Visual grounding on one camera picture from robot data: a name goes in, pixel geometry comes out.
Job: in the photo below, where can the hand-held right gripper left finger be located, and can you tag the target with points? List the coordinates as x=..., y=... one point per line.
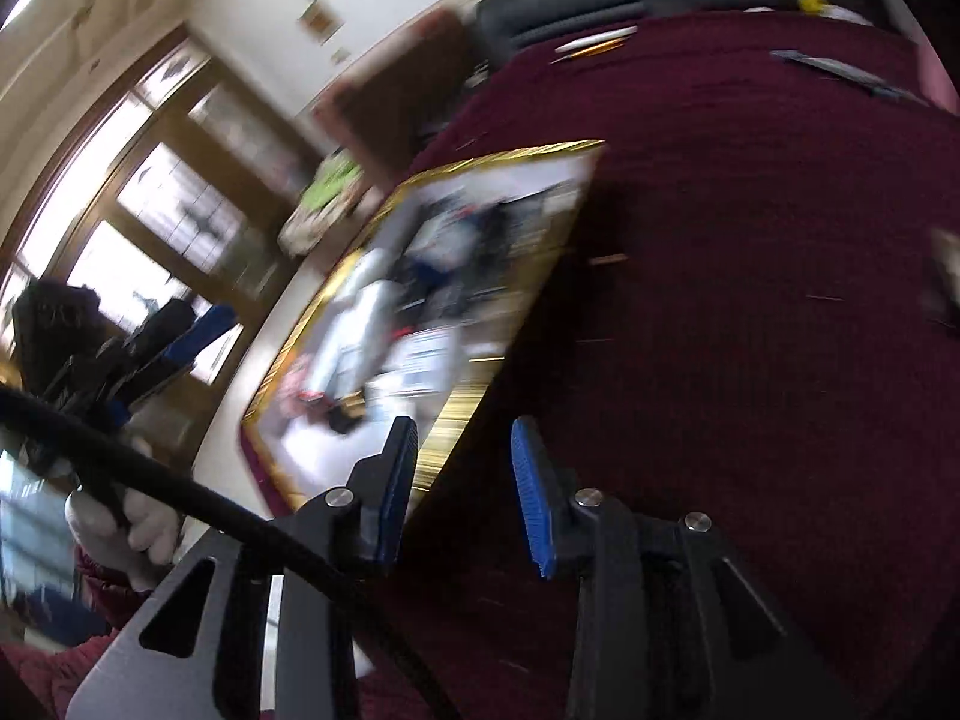
x=397, y=487

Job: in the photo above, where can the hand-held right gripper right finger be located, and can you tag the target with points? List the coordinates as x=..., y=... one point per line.
x=532, y=495

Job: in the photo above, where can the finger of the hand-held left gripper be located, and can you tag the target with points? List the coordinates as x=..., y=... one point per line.
x=199, y=334
x=157, y=330

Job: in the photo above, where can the gold-rimmed white tray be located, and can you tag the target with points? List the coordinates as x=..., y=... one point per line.
x=465, y=405

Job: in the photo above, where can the person's left hand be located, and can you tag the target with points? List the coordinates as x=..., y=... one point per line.
x=150, y=532

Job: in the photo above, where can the wooden glass-panel doors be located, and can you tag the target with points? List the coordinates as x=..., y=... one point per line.
x=172, y=202

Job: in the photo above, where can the patterned blanket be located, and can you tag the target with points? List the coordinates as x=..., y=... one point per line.
x=315, y=229

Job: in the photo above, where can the green cloth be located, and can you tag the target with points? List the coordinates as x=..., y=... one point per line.
x=330, y=184

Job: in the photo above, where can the maroon table cloth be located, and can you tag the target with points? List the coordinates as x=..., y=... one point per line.
x=712, y=390

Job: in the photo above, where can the brown armchair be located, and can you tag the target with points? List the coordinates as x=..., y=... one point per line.
x=405, y=90

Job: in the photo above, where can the white pen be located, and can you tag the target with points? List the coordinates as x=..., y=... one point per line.
x=596, y=40

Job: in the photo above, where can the black leather sofa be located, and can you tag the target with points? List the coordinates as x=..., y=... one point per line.
x=600, y=0

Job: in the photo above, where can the dark blue pen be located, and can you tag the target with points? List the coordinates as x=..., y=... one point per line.
x=840, y=71

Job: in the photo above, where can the yellow object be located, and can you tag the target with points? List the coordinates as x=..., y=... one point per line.
x=811, y=5

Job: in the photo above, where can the small wall plaque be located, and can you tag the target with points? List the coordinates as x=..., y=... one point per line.
x=321, y=21

